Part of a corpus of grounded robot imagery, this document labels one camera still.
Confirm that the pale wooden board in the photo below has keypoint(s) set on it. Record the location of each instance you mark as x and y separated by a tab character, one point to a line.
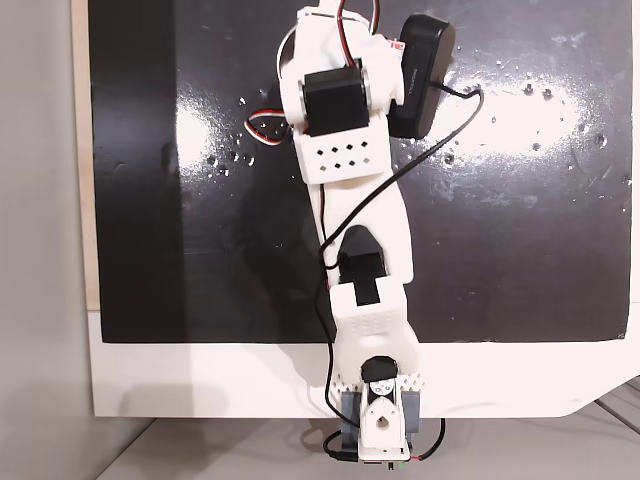
82	150

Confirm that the white table board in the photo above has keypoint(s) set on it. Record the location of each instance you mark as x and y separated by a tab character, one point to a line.
200	375

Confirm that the black glossy mat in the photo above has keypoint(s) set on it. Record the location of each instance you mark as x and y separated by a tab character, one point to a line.
200	250

